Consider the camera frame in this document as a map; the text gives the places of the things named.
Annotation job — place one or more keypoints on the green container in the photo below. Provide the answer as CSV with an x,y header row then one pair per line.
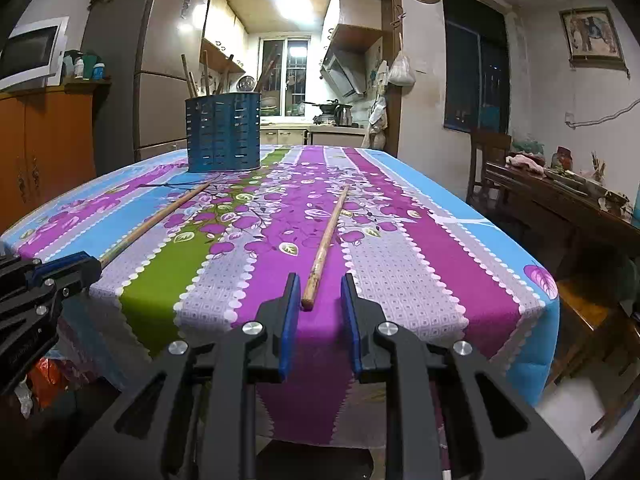
x,y
89,66

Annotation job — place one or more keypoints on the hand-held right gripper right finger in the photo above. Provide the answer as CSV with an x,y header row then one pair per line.
x,y
351,330

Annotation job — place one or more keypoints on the floral striped tablecloth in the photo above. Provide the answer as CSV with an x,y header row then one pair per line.
x,y
390,260

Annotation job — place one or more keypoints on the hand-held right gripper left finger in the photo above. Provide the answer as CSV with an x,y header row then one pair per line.
x,y
285,330

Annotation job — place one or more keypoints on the red plastic bag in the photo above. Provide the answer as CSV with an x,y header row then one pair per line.
x,y
47,375

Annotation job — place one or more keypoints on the wooden chair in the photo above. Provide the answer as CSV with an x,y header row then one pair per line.
x,y
595,330
487,165

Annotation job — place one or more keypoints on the kitchen window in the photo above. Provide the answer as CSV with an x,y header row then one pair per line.
x,y
290,77

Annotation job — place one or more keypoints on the hanging beige bag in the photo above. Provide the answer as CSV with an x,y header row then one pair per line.
x,y
377,120

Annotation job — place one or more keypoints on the blue slotted utensil holder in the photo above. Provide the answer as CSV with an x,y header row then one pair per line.
x,y
222,135

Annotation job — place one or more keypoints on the blue lidded jar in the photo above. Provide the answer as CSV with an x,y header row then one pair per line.
x,y
99,71

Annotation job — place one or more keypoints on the ceiling light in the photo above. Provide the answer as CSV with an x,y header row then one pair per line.
x,y
295,7

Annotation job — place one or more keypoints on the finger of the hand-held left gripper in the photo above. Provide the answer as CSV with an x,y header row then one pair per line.
x,y
30,330
80,271

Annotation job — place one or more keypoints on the black wok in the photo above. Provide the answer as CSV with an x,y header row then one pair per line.
x,y
325,106

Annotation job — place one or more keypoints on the dark wooden side table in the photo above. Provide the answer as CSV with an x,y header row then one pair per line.
x,y
550,200

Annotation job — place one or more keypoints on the steel kettle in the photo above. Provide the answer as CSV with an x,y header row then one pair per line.
x,y
345,115

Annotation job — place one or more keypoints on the hanging metal strainer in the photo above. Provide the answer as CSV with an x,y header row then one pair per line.
x,y
246,82

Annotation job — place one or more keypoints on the steel range hood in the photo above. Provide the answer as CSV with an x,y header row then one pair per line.
x,y
345,72

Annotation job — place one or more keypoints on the hanging white plastic bag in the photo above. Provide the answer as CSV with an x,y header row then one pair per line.
x,y
401,71

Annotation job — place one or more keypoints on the framed elephant picture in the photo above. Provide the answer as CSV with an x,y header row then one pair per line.
x,y
592,35

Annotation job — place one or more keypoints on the white microwave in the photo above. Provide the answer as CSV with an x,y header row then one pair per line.
x,y
32,52

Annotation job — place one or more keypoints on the wooden chopstick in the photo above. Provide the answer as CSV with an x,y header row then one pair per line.
x,y
314,280
120,247
226,74
266,74
185,77
192,85
204,72

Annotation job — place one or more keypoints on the silver refrigerator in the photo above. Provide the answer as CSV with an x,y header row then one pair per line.
x,y
150,60

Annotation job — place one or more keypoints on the pink cloth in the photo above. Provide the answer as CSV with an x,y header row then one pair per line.
x,y
525,161

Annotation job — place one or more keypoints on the dark window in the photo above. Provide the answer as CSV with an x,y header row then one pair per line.
x,y
475,65

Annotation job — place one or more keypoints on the white bottle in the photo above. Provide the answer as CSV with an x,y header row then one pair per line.
x,y
79,67

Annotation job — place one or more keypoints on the red jar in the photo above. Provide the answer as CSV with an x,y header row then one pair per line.
x,y
564,156

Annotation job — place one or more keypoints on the orange wooden cabinet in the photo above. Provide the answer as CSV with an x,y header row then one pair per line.
x,y
45,150

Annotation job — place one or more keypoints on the kitchen counter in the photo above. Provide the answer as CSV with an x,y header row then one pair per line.
x,y
310,135

